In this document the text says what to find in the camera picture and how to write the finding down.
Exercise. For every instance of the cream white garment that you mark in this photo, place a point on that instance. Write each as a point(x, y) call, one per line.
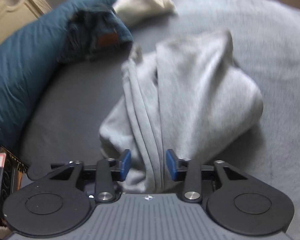
point(132, 12)

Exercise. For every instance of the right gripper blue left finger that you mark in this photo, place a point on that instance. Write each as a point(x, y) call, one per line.
point(109, 171)

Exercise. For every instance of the grey bed sheet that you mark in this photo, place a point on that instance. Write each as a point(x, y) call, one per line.
point(266, 39)

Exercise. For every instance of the dark patterned box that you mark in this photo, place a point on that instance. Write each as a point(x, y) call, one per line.
point(11, 169)

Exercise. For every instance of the light grey sweatshirt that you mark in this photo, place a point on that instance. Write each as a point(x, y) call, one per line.
point(187, 95)

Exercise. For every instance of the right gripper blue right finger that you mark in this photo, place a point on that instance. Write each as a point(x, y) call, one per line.
point(187, 171)

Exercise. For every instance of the teal blue jacket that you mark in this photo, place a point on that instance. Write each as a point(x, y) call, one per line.
point(73, 31)

